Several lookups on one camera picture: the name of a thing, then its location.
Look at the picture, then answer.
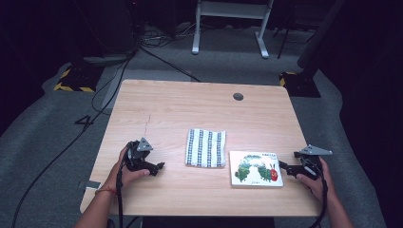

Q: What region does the red string bracelet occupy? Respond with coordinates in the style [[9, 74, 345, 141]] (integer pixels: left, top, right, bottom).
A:
[[94, 187, 118, 196]]

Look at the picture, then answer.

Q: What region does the right hand-held gripper black cable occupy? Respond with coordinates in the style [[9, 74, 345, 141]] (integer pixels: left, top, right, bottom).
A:
[[308, 164, 329, 228]]

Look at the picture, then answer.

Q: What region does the metal table edge clip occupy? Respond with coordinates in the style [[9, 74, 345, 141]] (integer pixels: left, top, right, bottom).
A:
[[77, 179, 103, 191]]

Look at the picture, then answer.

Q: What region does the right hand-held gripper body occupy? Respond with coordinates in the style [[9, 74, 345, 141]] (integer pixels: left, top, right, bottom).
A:
[[293, 143, 334, 181]]

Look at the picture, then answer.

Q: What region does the black stand base yellow corner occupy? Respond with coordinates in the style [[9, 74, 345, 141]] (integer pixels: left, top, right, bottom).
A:
[[278, 70, 322, 99]]

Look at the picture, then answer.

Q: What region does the person's right hand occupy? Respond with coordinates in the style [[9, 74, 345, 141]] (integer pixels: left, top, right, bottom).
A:
[[296, 156, 335, 202]]

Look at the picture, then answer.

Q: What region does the person's left hand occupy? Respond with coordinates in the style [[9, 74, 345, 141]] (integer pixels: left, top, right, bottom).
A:
[[105, 146, 151, 192]]

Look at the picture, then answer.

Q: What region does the black tripod stand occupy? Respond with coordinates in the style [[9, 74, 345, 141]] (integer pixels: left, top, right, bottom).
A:
[[272, 5, 301, 61]]

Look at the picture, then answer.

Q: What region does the hand-held gripper black cable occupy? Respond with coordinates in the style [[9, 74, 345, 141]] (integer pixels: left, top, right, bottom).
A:
[[115, 141, 136, 228], [308, 164, 329, 228]]

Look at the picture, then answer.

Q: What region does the blue striped white cloth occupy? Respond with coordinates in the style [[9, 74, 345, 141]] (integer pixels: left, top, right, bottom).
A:
[[184, 127, 227, 169]]

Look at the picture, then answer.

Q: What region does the long black floor cable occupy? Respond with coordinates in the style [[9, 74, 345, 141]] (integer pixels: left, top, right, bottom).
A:
[[10, 55, 133, 228]]

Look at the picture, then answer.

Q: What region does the bundle of floor cables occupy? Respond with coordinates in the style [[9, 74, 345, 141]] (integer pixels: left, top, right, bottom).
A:
[[139, 22, 198, 49]]

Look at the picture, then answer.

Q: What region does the black yellow striped stand base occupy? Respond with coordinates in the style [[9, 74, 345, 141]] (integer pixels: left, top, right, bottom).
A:
[[53, 64, 105, 94]]

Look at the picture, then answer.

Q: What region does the black equipment cabinet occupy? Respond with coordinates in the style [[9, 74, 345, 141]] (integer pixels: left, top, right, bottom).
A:
[[91, 0, 139, 55]]

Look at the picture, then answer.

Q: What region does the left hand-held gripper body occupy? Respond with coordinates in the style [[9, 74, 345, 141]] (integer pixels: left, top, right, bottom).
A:
[[124, 137, 157, 174]]

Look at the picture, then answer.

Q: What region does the white desk frame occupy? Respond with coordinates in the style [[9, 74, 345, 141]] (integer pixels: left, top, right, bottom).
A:
[[191, 0, 276, 60]]

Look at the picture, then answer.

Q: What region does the white caterpillar picture book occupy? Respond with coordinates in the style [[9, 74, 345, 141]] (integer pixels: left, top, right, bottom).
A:
[[228, 150, 284, 188]]

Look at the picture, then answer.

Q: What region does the left hand-held gripper black cable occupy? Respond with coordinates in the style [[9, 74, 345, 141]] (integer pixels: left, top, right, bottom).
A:
[[115, 141, 136, 228]]

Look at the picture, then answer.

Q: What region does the grey stand pole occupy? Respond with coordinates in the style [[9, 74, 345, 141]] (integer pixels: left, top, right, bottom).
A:
[[297, 0, 347, 69]]

